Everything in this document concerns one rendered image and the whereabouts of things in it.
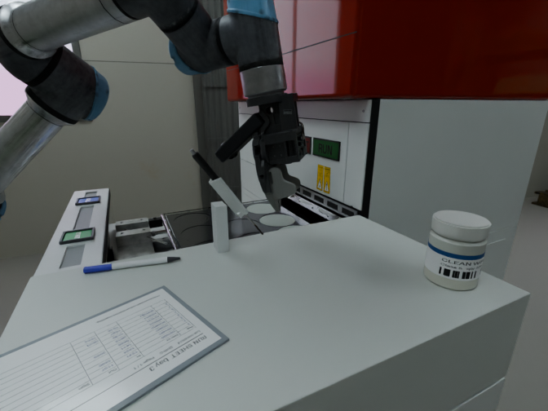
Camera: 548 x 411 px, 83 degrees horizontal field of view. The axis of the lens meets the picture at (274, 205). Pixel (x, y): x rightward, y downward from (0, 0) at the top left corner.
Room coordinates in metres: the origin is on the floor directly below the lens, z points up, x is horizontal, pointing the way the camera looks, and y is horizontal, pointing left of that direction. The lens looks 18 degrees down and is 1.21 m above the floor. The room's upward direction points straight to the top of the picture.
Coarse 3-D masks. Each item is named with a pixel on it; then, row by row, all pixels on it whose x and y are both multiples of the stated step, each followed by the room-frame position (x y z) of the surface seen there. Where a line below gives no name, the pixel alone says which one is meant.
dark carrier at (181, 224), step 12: (252, 204) 0.96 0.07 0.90; (168, 216) 0.84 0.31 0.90; (180, 216) 0.84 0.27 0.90; (192, 216) 0.84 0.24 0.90; (204, 216) 0.84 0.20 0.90; (228, 216) 0.84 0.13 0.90; (252, 216) 0.84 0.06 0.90; (180, 228) 0.75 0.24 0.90; (192, 228) 0.75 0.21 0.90; (204, 228) 0.75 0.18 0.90; (228, 228) 0.75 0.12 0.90; (240, 228) 0.75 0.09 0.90; (252, 228) 0.75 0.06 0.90; (264, 228) 0.75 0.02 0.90; (276, 228) 0.75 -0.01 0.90; (180, 240) 0.68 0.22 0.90; (192, 240) 0.68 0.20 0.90; (204, 240) 0.68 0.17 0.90
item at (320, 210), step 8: (296, 192) 0.95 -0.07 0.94; (296, 200) 0.92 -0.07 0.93; (304, 200) 0.87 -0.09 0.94; (312, 208) 0.83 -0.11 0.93; (320, 208) 0.80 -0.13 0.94; (328, 208) 0.79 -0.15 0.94; (320, 216) 0.79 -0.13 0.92; (328, 216) 0.76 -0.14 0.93; (336, 216) 0.73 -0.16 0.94; (344, 216) 0.73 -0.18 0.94
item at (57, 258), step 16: (80, 192) 0.88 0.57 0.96; (96, 192) 0.90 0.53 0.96; (80, 208) 0.74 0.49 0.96; (96, 208) 0.74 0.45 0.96; (64, 224) 0.63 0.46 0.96; (80, 224) 0.64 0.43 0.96; (96, 224) 0.63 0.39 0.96; (96, 240) 0.55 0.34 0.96; (48, 256) 0.48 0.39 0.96; (64, 256) 0.49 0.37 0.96; (80, 256) 0.49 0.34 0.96; (96, 256) 0.48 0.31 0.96; (48, 272) 0.42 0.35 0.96
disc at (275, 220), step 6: (264, 216) 0.84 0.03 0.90; (270, 216) 0.84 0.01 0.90; (276, 216) 0.84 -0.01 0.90; (282, 216) 0.84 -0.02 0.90; (288, 216) 0.84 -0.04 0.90; (264, 222) 0.79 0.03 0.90; (270, 222) 0.79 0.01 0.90; (276, 222) 0.79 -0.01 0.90; (282, 222) 0.79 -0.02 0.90; (288, 222) 0.79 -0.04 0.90
